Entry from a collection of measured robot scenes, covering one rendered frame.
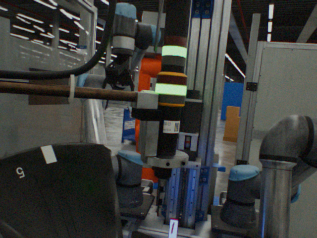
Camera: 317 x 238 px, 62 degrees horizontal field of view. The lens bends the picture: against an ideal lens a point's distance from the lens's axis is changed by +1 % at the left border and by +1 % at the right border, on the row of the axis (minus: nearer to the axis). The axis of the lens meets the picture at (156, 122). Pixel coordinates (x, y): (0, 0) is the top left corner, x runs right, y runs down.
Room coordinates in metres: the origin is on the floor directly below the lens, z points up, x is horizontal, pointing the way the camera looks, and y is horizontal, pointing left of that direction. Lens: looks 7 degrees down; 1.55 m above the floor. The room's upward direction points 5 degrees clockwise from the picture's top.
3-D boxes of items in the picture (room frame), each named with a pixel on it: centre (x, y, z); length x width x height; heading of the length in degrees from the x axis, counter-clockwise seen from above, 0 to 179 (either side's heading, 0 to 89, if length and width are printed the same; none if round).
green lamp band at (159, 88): (0.37, -0.02, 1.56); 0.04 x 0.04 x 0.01
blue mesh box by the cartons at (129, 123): (7.75, 0.34, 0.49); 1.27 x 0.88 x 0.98; 158
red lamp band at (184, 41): (0.37, -0.02, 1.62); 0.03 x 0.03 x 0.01
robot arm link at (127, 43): (0.93, 0.14, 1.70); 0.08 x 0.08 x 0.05
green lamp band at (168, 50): (0.37, -0.02, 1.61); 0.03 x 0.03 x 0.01
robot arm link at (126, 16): (0.94, 0.14, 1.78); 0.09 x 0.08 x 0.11; 28
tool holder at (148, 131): (0.37, -0.01, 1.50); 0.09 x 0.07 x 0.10; 115
